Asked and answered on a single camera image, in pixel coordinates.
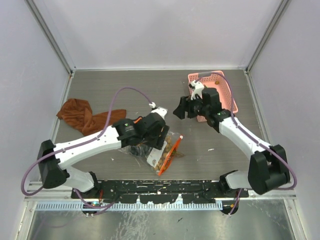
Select slotted cable duct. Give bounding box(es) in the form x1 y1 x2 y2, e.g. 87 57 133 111
35 200 223 211

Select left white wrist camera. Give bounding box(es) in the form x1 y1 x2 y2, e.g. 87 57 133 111
148 102 168 120

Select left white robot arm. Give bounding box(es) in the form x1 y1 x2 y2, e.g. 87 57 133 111
38 107 169 198

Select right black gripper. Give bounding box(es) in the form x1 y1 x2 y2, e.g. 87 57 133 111
173 93 209 120

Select clear orange-zip bag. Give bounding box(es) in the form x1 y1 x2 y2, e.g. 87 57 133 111
119 131 183 174

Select pink plastic basket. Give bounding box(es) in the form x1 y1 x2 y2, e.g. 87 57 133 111
188 70 238 118

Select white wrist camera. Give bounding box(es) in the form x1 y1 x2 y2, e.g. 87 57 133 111
188 80 205 100
148 102 168 120

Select dark grape bunch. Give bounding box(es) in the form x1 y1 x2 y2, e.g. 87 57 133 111
129 144 151 157

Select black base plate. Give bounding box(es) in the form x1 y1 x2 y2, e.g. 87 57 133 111
80 180 239 204

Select brown cloth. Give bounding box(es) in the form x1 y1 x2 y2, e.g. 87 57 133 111
56 98 127 137

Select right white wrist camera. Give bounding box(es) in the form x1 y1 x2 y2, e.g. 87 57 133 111
188 80 205 100

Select brown longan bunch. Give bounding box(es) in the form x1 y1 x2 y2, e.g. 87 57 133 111
154 134 185 176

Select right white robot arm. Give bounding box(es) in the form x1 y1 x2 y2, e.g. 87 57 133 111
173 88 291 197

